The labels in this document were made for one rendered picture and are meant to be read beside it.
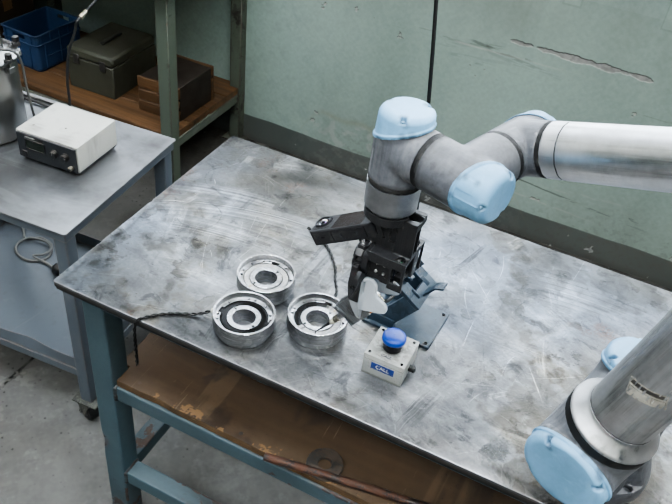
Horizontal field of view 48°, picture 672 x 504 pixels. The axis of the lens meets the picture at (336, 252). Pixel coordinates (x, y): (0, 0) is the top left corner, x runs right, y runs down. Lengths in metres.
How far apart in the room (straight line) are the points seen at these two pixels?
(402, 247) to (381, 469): 0.54
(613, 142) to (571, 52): 1.72
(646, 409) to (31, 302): 1.74
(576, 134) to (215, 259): 0.74
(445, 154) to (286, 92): 2.22
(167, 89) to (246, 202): 1.22
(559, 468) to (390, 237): 0.37
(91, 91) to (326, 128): 0.93
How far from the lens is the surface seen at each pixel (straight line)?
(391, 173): 0.98
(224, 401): 1.53
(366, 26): 2.85
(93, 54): 3.07
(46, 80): 3.27
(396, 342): 1.22
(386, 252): 1.07
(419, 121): 0.95
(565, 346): 1.41
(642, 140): 0.94
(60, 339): 2.15
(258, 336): 1.26
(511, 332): 1.40
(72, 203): 1.81
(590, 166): 0.96
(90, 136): 1.89
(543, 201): 2.92
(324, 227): 1.11
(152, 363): 1.60
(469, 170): 0.91
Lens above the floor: 1.74
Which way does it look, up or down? 39 degrees down
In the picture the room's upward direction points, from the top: 8 degrees clockwise
